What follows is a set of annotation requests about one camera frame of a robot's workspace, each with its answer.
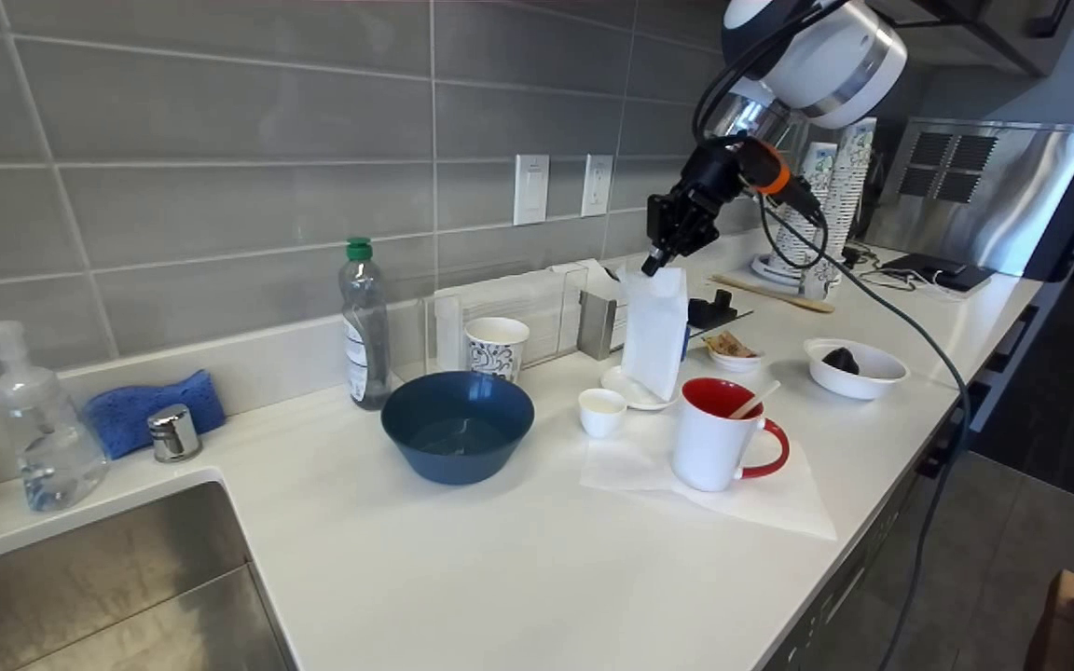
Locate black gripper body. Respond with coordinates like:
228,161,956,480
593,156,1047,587
643,136,755,259

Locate steel napkin holder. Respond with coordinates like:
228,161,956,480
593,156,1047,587
574,283,630,360

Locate white plate with black item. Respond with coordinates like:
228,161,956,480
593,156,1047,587
801,334,915,402

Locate wooden spoon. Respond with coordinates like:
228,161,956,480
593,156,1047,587
709,267,835,318

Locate small white bowl with food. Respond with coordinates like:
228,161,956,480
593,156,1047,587
697,329,769,382

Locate short stack patterned cups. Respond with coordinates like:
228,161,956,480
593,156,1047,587
800,136,845,283

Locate small white cup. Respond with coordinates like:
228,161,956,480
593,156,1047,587
574,382,630,441

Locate tall stack patterned cups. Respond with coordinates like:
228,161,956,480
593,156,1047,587
809,110,881,300

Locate wooden stir stick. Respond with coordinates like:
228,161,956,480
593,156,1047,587
728,381,785,426

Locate black lumpy object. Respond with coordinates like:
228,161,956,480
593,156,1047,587
821,342,866,377

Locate white mug red inside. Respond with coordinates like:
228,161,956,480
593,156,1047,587
669,371,794,495

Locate black flat device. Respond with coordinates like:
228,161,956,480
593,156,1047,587
881,249,1001,294

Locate blue bowl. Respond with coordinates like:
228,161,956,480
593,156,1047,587
377,368,536,487

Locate stainless refrigerator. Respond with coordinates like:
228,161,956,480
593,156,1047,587
866,115,1074,294

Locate clear bottle green cap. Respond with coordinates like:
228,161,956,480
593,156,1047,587
335,233,395,414

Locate brown cardboard box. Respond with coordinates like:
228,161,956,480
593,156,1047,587
1022,567,1074,671

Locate blue sponge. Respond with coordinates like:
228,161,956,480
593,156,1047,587
79,364,232,460

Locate clear pump soap bottle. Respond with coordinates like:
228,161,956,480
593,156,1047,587
0,318,112,515

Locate stainless steel sink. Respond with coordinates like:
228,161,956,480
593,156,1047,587
0,480,305,671

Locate black clamp bracket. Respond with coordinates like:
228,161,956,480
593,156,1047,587
685,285,748,334

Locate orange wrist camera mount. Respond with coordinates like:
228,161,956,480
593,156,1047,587
734,136,827,231

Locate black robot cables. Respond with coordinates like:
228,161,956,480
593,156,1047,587
692,65,835,300

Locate white wall outlet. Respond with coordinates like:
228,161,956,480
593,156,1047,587
579,152,617,221
511,150,551,226

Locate grey power cable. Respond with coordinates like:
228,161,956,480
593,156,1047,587
794,221,979,671

